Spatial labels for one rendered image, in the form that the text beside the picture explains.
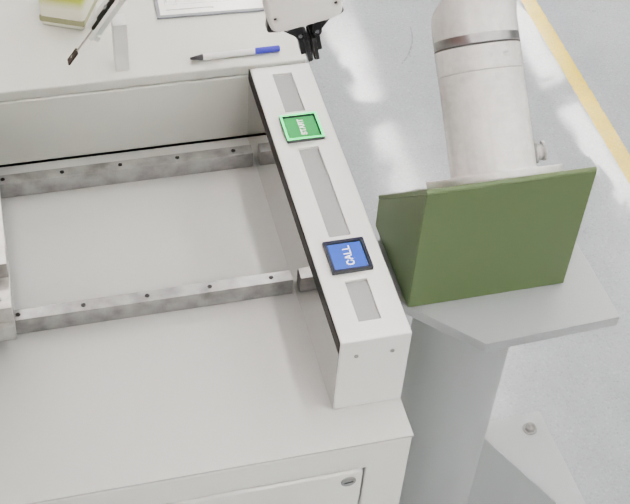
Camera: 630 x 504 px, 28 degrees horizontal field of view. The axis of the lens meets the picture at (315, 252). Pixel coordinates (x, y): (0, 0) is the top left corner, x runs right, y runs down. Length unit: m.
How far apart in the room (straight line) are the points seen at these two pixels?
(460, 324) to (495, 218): 0.17
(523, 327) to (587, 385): 1.04
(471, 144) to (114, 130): 0.58
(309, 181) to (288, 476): 0.41
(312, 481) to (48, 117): 0.69
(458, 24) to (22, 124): 0.68
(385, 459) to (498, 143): 0.45
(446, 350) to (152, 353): 0.47
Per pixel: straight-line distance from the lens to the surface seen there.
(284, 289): 1.79
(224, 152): 1.96
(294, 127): 1.83
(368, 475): 1.72
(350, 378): 1.63
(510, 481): 2.45
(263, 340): 1.74
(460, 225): 1.70
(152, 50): 1.97
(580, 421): 2.77
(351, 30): 3.64
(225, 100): 1.97
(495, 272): 1.80
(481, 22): 1.73
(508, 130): 1.72
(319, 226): 1.70
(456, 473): 2.21
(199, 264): 1.83
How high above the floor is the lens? 2.17
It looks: 47 degrees down
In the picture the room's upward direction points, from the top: 5 degrees clockwise
